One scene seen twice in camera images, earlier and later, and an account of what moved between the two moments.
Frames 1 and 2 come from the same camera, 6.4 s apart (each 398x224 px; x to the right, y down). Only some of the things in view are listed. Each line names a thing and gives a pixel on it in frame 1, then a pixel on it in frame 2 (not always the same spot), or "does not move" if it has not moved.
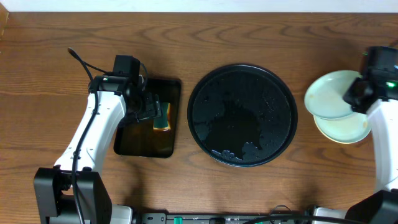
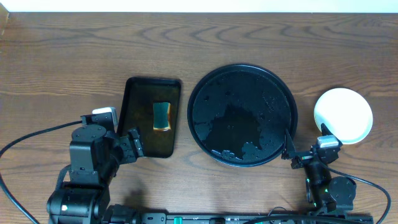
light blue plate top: x=324 y=96 → x=345 y=113
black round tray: x=242 y=115 does not move
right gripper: x=350 y=96 → x=289 y=152
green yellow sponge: x=163 y=122 does not move
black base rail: x=224 y=218 does not move
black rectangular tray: x=138 y=138 does not move
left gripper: x=154 y=109 → x=128 y=148
